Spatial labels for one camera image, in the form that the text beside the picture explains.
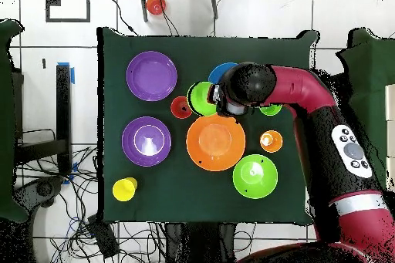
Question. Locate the small green bowl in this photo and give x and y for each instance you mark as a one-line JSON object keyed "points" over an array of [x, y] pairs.
{"points": [[200, 99]]}

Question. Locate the blue bowl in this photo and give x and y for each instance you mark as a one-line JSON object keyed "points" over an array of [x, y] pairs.
{"points": [[219, 73]]}

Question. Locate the red cup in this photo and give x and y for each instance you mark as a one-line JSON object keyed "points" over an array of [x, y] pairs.
{"points": [[177, 108]]}

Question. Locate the large orange bowl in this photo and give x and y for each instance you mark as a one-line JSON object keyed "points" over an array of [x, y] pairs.
{"points": [[216, 152]]}

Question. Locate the purple bowl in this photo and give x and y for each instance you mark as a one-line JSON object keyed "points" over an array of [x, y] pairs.
{"points": [[129, 141], [151, 62]]}

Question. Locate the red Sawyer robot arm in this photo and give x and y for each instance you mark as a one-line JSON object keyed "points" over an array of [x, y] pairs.
{"points": [[302, 87]]}

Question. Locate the green cup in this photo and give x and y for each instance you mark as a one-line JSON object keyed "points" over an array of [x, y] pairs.
{"points": [[271, 111]]}

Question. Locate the orange cup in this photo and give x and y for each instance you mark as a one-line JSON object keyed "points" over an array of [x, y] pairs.
{"points": [[276, 144]]}

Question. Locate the large green bowl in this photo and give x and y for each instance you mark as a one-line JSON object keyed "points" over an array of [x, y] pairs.
{"points": [[265, 182]]}

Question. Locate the small orange bowl on floor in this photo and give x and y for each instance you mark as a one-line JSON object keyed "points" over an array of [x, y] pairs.
{"points": [[155, 4]]}

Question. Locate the dark green tablecloth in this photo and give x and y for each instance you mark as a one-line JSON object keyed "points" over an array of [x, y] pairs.
{"points": [[154, 198]]}

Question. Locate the yellow cup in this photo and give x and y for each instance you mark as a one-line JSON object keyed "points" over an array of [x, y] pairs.
{"points": [[122, 190]]}

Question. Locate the neighbouring green table cloth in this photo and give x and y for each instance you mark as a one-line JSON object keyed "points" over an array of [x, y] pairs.
{"points": [[370, 59], [6, 121]]}

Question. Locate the white boxes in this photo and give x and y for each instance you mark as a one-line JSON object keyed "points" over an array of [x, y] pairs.
{"points": [[390, 105]]}

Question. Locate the black box on floor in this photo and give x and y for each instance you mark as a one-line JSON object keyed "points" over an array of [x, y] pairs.
{"points": [[105, 238]]}

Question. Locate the grey black machine base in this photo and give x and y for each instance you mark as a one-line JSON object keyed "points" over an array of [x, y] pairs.
{"points": [[40, 189]]}

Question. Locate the grey camera stand legs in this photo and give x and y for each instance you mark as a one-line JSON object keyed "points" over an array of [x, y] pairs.
{"points": [[143, 4]]}

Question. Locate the black post stand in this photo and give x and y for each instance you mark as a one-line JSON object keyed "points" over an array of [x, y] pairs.
{"points": [[63, 105]]}

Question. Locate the black square frame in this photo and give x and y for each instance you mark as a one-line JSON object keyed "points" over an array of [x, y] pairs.
{"points": [[88, 4]]}

